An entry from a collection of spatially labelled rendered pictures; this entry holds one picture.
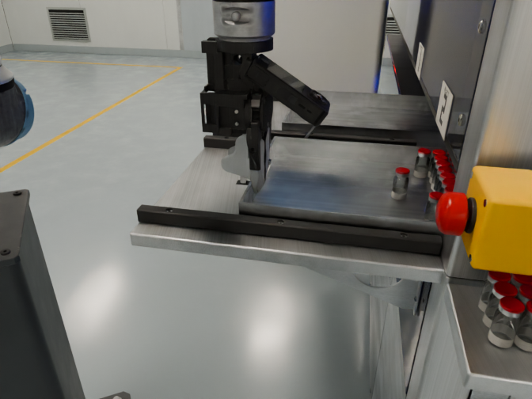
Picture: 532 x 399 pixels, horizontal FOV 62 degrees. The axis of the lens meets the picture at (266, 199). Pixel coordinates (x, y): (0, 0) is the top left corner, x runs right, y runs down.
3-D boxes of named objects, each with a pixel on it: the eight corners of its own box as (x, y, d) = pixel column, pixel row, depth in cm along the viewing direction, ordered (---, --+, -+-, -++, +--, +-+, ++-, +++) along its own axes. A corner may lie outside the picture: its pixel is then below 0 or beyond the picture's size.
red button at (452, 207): (471, 223, 43) (480, 187, 41) (480, 246, 40) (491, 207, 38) (431, 219, 44) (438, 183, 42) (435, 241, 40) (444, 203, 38)
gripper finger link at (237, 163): (226, 188, 66) (222, 129, 61) (264, 192, 65) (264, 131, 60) (219, 198, 63) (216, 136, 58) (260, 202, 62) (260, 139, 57)
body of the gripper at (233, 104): (218, 119, 65) (214, 32, 59) (277, 123, 63) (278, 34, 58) (202, 138, 58) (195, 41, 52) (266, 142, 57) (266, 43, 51)
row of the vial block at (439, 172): (440, 175, 75) (445, 149, 72) (458, 231, 59) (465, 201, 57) (426, 173, 75) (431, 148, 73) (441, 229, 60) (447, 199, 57)
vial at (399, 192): (405, 194, 68) (409, 169, 66) (406, 201, 66) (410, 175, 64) (390, 193, 69) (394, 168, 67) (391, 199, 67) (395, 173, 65)
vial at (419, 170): (426, 173, 75) (431, 148, 73) (427, 179, 73) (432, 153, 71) (412, 172, 75) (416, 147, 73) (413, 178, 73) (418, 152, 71)
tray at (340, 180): (465, 169, 77) (470, 150, 76) (505, 254, 55) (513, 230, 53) (274, 153, 83) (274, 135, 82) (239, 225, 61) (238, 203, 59)
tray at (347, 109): (439, 111, 107) (442, 96, 105) (457, 151, 84) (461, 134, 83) (298, 103, 113) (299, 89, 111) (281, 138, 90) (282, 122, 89)
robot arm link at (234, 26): (280, -2, 55) (267, 3, 48) (279, 36, 58) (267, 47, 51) (222, -3, 57) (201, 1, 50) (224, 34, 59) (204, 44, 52)
